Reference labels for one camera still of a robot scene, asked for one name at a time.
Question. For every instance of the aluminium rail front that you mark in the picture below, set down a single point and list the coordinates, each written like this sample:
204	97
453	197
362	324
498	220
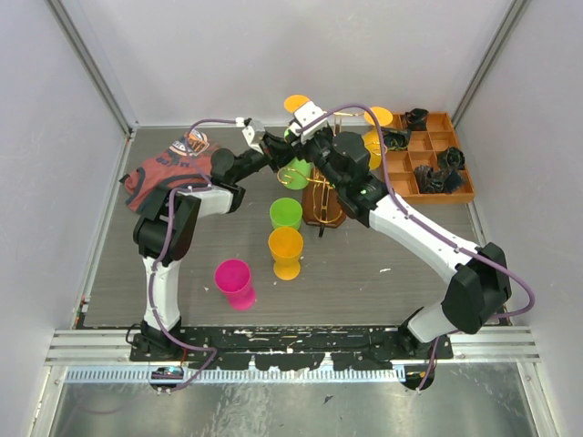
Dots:
491	344

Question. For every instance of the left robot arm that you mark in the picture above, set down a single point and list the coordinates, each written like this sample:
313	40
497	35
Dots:
165	230

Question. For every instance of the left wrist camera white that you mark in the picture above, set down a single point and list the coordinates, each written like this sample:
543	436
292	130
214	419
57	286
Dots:
253	132

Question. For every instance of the dark rolled sock upper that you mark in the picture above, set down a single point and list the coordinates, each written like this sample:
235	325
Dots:
416	119

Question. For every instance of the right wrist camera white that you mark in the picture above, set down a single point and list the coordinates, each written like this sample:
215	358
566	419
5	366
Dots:
307	120

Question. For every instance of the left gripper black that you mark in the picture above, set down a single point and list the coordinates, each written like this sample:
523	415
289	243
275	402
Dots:
277	150

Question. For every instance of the orange wine glass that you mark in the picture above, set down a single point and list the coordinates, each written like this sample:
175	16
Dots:
371	139
286	245
294	102

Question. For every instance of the red printed t-shirt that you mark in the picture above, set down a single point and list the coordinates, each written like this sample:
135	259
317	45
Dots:
185	163

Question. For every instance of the grey slotted cable duct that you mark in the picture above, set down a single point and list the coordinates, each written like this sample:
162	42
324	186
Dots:
172	374

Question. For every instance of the orange wine glass front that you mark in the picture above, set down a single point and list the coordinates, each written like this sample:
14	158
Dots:
286	245

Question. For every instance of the green wine glass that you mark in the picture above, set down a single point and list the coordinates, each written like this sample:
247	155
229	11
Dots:
295	175
286	212

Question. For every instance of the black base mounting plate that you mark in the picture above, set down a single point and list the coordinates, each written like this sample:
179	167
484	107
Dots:
292	348

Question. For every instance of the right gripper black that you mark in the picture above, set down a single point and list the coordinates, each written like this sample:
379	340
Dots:
301	149

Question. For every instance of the gold wire wine glass rack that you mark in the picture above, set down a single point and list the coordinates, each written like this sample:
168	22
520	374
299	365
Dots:
323	200

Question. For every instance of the wooden compartment tray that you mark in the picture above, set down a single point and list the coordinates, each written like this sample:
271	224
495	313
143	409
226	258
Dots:
423	149

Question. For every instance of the dark rolled sock right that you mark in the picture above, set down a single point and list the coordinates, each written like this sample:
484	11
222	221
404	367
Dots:
452	158

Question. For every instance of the pink wine glass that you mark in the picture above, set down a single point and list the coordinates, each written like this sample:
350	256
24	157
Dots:
233	278

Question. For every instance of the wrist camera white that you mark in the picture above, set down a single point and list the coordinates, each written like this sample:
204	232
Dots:
307	120
253	132

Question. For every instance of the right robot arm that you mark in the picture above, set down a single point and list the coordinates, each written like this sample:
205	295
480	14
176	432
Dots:
477	286

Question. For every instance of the dark rolled sock lower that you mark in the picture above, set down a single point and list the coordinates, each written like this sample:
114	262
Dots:
441	181

